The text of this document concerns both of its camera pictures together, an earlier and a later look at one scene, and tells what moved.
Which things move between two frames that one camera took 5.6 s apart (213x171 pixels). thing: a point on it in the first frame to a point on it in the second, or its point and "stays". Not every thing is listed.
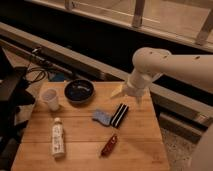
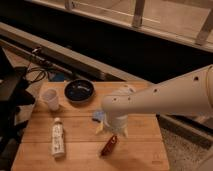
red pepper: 107,149 stays
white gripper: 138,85 to 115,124
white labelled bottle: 58,138 stays
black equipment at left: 15,99 stays
